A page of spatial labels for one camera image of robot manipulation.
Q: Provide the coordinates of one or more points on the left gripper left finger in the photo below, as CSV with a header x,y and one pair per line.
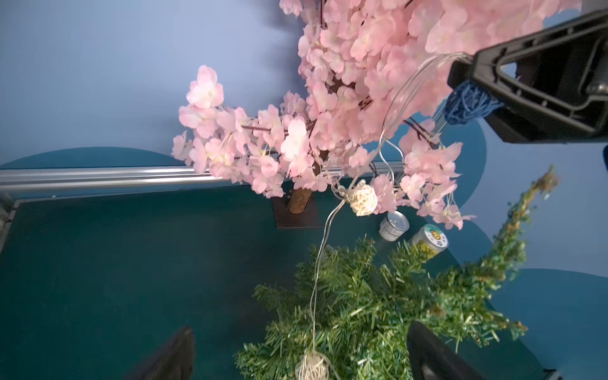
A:
x,y
174,360

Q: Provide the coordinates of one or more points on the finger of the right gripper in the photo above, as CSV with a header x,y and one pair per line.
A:
x,y
547,87

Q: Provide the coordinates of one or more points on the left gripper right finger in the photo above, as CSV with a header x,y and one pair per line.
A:
x,y
430,358

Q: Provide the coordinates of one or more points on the small green christmas tree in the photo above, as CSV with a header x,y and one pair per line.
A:
x,y
348,317

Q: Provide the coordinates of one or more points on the string lights with rattan balls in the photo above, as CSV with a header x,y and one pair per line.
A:
x,y
363,199

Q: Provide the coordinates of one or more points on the pink cherry blossom tree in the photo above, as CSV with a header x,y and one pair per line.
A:
x,y
368,67

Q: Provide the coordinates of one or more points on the yellow labelled can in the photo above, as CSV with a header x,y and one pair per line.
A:
x,y
430,240

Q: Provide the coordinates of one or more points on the silver tin can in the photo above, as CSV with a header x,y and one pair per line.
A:
x,y
393,226

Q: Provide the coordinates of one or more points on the back horizontal frame bar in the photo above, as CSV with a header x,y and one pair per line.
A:
x,y
49,180

